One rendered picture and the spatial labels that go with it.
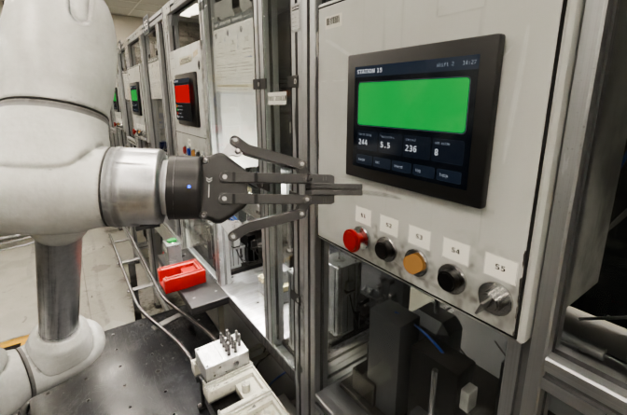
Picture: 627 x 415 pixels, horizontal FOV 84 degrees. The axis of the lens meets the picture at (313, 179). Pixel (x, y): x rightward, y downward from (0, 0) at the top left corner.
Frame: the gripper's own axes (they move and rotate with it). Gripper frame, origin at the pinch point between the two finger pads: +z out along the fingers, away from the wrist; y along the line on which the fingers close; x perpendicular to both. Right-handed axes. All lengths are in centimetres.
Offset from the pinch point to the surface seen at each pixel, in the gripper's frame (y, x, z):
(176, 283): 34, -102, -30
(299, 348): 41, -49, 7
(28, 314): 92, -282, -156
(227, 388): 53, -57, -11
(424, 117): -9.8, 2.9, 11.8
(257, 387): 53, -55, -3
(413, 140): -7.0, 0.6, 11.5
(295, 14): -37.4, -26.3, 0.1
